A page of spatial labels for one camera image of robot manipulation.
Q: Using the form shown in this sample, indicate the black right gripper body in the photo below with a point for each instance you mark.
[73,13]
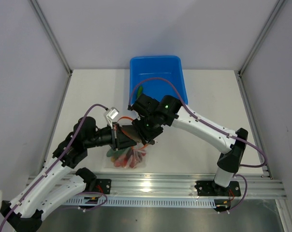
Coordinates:
[148,128]

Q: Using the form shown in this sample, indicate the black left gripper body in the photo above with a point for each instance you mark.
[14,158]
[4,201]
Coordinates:
[114,141]

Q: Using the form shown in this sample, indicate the clear orange zip top bag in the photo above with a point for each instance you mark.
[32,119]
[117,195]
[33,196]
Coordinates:
[107,164]

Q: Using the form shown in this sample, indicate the small green chili pepper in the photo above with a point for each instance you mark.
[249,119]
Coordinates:
[139,91]

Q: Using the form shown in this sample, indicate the grey toy fish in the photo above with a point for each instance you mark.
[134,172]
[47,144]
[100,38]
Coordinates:
[131,132]

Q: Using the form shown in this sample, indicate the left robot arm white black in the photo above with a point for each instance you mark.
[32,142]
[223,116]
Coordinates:
[26,212]

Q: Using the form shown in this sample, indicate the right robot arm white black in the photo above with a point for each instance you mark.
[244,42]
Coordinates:
[170,111]

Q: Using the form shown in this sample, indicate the blue plastic bin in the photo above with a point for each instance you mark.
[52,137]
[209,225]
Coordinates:
[166,67]

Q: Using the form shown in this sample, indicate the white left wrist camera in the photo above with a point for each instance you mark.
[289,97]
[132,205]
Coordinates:
[110,115]

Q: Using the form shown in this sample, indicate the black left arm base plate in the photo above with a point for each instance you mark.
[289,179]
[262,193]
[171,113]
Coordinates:
[103,186]

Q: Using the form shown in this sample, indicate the aluminium mounting rail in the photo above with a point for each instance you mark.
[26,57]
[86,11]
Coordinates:
[182,185]

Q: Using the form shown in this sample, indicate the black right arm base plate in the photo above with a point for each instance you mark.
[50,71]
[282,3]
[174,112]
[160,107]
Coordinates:
[210,188]

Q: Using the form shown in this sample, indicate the slotted white cable duct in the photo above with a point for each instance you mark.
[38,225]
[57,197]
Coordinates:
[141,202]

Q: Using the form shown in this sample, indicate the left aluminium frame post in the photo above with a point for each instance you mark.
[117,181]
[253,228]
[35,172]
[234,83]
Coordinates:
[50,34]

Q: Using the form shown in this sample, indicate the aluminium frame post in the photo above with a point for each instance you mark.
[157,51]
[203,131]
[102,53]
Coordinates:
[279,5]
[50,34]

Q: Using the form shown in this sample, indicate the right aluminium frame post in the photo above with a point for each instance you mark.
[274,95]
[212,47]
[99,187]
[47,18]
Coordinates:
[279,5]

